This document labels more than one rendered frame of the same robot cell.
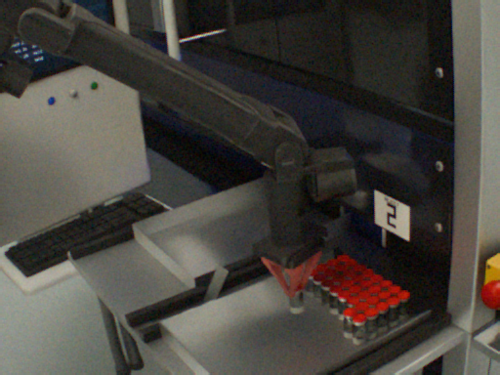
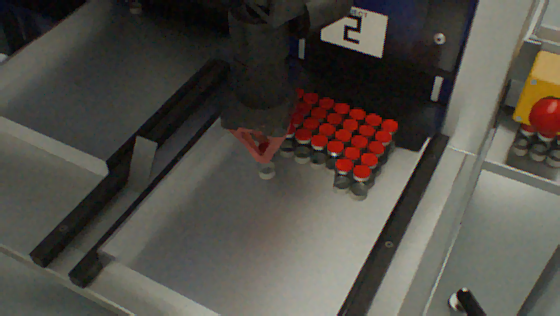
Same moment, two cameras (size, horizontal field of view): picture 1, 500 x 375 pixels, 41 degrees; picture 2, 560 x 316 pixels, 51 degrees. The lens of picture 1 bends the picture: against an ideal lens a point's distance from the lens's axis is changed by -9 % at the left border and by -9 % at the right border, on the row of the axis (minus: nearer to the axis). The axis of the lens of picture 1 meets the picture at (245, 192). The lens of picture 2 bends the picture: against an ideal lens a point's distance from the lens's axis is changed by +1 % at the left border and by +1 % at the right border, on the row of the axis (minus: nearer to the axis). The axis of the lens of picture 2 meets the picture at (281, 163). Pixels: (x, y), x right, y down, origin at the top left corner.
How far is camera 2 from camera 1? 0.56 m
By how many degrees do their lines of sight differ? 34
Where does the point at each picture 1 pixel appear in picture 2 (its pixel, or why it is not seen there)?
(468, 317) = (478, 138)
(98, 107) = not seen: outside the picture
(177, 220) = (16, 72)
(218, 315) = (161, 205)
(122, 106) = not seen: outside the picture
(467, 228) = (497, 36)
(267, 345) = (252, 232)
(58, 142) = not seen: outside the picture
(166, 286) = (59, 179)
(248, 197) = (93, 20)
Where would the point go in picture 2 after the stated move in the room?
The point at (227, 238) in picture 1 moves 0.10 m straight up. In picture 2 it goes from (101, 84) to (84, 27)
